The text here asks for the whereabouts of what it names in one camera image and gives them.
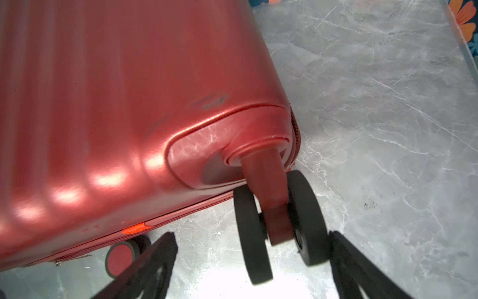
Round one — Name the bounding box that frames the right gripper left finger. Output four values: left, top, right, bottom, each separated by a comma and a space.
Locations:
94, 232, 178, 299

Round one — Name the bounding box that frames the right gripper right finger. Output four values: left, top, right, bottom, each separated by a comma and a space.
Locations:
329, 231, 412, 299

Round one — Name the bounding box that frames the red hard-shell suitcase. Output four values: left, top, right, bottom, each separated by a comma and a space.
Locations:
1, 1, 330, 284

